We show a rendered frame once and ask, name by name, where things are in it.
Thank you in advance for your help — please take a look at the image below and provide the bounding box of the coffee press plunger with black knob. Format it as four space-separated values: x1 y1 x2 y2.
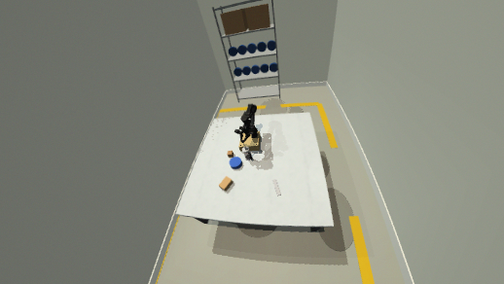
241 140 252 160

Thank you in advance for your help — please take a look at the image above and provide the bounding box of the blue cylinder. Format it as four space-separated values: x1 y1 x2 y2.
229 157 242 169

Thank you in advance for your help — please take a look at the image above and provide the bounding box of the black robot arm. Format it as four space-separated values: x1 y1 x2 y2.
239 104 258 138

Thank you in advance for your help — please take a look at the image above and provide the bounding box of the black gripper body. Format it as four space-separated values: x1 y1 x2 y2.
234 124 255 136

